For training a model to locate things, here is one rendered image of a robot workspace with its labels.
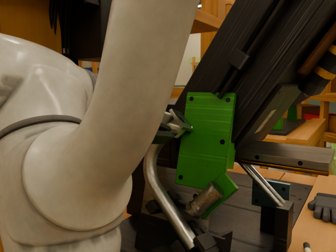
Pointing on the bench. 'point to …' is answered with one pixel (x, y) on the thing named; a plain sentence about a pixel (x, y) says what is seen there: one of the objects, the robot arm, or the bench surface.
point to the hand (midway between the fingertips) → (169, 124)
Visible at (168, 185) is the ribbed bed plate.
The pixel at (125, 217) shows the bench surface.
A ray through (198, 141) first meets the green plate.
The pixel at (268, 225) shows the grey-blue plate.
